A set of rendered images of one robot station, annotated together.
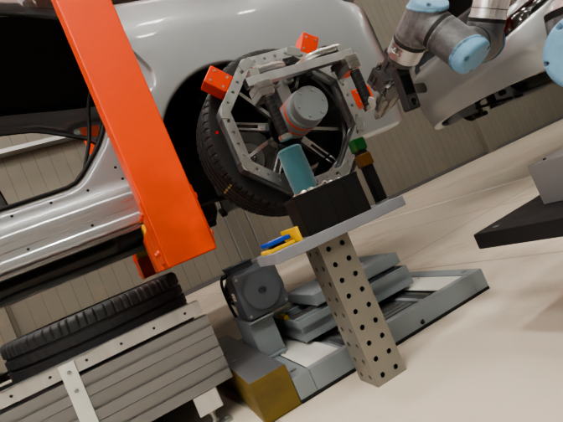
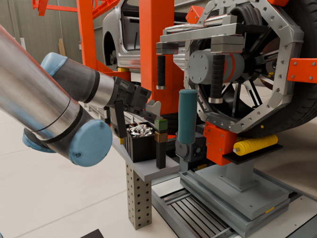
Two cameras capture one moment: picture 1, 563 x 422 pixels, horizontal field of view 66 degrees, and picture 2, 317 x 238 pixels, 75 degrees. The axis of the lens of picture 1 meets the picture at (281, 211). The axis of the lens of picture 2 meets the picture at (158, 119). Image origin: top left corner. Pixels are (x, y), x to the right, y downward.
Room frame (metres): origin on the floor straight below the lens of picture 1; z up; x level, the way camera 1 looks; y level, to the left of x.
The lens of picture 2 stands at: (1.21, -1.04, 0.89)
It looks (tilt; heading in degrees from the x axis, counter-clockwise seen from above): 17 degrees down; 81
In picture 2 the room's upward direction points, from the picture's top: straight up
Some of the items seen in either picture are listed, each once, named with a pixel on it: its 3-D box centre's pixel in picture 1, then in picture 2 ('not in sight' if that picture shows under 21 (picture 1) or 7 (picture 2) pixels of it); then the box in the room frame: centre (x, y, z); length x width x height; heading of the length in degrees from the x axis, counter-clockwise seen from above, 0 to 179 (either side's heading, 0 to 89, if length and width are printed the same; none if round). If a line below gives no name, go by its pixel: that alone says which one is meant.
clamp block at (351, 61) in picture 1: (346, 66); (227, 44); (1.53, -0.41, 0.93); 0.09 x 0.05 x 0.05; 21
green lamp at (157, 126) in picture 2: (357, 145); (161, 124); (1.34, -0.29, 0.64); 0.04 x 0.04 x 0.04; 21
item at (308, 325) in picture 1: (337, 300); (229, 190); (1.80, -0.07, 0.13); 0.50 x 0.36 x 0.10; 111
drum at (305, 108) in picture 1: (300, 114); (215, 66); (1.59, -0.20, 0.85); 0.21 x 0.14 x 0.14; 21
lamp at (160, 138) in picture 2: (364, 160); (161, 136); (1.34, -0.29, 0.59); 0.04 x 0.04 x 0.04; 21
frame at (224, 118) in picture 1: (293, 120); (228, 66); (1.66, -0.18, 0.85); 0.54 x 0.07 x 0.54; 111
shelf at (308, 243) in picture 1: (331, 230); (140, 152); (1.27, -0.11, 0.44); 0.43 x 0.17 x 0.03; 111
